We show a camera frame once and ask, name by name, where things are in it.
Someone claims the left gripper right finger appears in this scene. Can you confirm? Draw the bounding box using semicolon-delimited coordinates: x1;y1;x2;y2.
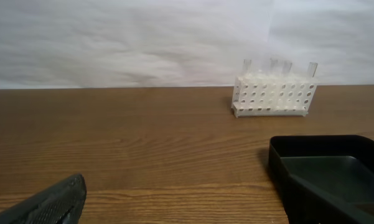
281;173;374;224

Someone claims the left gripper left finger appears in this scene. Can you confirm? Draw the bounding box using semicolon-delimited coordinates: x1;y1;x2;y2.
0;173;88;224

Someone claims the black tray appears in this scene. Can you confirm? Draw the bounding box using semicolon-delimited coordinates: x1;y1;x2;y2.
268;134;374;224

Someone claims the white test tube rack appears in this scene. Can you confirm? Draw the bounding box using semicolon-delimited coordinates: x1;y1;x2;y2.
230;72;319;118

